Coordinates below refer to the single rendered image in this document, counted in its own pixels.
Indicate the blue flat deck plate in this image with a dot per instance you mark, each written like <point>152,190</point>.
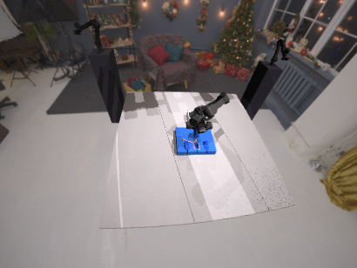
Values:
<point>203,146</point>

